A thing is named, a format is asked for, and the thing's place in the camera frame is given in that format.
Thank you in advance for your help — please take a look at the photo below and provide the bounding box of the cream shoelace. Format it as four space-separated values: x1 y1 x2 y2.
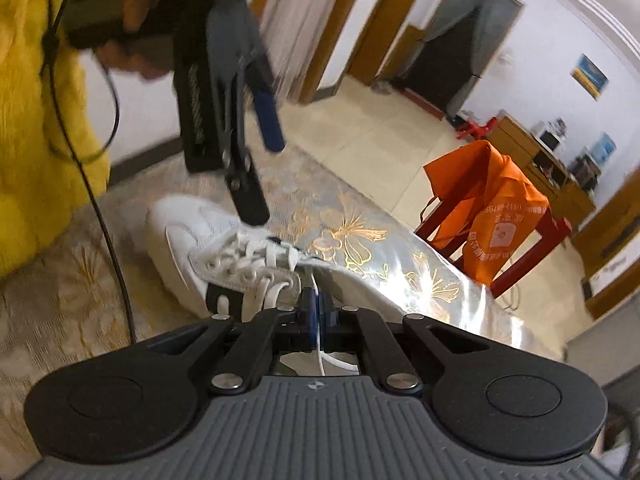
192 229 358 376

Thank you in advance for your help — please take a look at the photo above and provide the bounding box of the white black-striped sneaker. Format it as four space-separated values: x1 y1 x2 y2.
146 194 402 323

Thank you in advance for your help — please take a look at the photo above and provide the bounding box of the yellow sleeve forearm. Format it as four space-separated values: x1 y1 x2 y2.
1 0 110 274

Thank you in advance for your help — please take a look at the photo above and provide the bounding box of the person's left hand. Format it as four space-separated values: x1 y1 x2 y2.
92 0 177 82

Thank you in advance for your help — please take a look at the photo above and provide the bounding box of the orange bag on chair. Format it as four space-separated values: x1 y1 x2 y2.
416 140 549 286

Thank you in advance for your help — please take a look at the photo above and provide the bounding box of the red wooden chair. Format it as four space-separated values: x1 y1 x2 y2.
414 198 572 298

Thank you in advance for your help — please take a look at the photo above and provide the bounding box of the wooden sideboard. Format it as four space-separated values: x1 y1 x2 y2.
488 115 596 233

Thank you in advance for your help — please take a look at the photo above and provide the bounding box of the white microwave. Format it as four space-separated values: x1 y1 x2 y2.
535 127 564 153

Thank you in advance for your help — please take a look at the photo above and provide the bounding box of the blue water dispenser bottle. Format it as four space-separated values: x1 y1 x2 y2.
590 132 616 168

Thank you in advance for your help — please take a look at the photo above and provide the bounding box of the framed landscape picture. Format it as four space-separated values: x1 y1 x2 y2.
572 55 608 101

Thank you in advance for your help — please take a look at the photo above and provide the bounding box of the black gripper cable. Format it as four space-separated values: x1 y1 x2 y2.
40 0 139 346

